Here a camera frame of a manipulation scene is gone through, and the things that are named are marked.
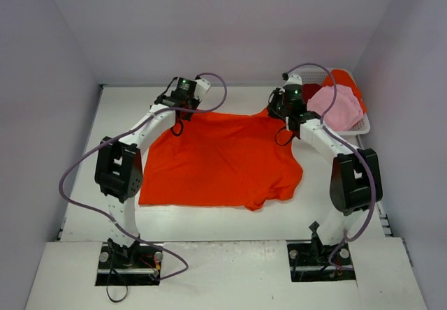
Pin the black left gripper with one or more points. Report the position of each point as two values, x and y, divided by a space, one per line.
186 111

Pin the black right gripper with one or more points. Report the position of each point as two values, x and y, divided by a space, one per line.
276 111

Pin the orange t shirt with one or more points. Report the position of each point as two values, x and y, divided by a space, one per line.
344 77
222 160

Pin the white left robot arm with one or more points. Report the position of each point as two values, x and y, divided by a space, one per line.
119 172

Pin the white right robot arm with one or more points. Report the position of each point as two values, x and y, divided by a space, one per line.
355 182

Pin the dark red t shirt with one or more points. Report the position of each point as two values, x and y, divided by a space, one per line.
309 90

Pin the white plastic basket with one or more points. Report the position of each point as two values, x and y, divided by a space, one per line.
314 74

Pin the pink t shirt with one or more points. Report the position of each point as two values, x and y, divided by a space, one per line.
345 112

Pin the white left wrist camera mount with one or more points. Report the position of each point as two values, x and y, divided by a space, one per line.
202 87

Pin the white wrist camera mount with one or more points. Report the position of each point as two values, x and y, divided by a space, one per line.
202 87
292 79

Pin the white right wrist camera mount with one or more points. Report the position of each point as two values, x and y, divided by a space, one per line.
292 79

